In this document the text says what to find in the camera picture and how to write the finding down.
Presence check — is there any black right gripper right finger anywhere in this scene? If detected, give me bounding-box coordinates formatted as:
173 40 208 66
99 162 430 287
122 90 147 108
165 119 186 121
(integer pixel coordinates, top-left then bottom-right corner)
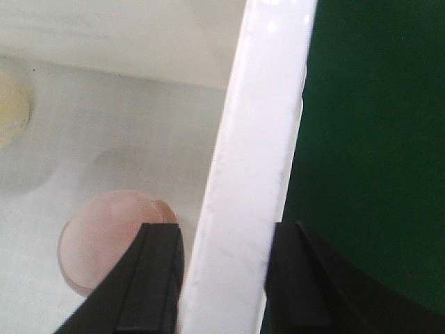
265 222 444 333

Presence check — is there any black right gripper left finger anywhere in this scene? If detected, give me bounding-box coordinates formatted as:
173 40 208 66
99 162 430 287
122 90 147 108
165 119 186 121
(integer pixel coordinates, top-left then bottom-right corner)
57 223 184 333

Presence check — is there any pink soft ball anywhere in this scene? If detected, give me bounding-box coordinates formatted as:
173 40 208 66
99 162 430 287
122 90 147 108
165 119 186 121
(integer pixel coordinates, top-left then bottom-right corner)
57 190 177 297

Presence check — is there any white plastic tote box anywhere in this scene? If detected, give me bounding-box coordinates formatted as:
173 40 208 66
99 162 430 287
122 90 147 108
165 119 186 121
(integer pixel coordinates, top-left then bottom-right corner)
1 1 317 333

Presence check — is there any cream soft ball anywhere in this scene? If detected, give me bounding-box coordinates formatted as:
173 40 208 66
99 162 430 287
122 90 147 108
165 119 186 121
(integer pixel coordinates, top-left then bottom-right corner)
1 70 32 149

